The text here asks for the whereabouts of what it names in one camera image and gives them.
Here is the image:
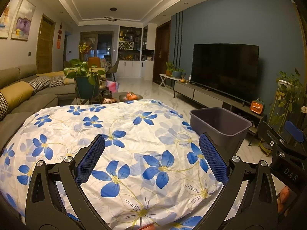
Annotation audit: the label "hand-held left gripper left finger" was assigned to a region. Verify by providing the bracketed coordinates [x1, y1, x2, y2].
[24, 134, 113, 230]

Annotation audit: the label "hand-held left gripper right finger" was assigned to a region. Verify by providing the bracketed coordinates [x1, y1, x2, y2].
[192, 132, 285, 230]

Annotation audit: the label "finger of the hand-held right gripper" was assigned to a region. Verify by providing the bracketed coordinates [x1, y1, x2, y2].
[284, 120, 307, 152]
[258, 121, 289, 157]

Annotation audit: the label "grey plastic bin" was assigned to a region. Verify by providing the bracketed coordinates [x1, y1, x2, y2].
[189, 107, 253, 154]

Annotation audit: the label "person's right hand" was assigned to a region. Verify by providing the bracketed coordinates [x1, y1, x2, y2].
[277, 186, 296, 214]

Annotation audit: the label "blue floral tablecloth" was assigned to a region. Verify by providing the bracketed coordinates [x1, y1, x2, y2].
[0, 99, 240, 230]

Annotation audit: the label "climbing plant on gold stand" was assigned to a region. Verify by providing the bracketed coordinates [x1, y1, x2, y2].
[267, 68, 307, 146]

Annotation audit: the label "grey television cabinet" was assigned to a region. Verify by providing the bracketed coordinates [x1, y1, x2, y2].
[173, 80, 264, 135]

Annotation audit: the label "pothos in teal planter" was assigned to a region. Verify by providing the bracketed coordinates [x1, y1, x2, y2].
[64, 59, 101, 100]

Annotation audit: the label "grey sectional sofa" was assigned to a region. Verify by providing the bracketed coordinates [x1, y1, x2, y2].
[0, 63, 79, 154]

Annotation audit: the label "pink bag on floor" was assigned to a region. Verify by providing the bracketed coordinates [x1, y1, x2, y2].
[107, 81, 120, 93]

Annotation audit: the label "black television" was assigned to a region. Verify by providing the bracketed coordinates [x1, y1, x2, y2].
[191, 44, 259, 103]

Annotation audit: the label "grey dining chair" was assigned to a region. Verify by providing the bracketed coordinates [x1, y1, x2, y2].
[107, 59, 120, 82]

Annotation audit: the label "white folding side table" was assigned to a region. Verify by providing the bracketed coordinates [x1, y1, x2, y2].
[159, 74, 178, 88]

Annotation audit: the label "orange dining chair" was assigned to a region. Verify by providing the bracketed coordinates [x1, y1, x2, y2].
[87, 57, 101, 69]

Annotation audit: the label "yellow cushion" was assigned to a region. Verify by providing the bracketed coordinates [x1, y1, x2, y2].
[0, 81, 34, 108]

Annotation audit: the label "white display cabinet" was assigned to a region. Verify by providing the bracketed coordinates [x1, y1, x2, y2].
[117, 23, 157, 78]

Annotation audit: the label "large houndstooth cushion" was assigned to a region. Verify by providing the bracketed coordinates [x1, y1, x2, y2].
[0, 92, 10, 121]

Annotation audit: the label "dark wooden door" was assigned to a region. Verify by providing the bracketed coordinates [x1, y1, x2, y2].
[152, 20, 171, 82]

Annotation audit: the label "light wooden door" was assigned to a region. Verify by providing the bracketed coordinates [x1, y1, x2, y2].
[36, 14, 56, 73]

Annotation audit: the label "purple abstract painting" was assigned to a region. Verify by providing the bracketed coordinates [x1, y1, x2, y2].
[10, 0, 36, 40]

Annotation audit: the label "sailboat painting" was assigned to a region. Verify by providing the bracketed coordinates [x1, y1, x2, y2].
[0, 0, 22, 39]

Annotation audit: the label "red wall decorations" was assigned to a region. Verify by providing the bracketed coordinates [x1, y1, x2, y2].
[57, 23, 63, 49]

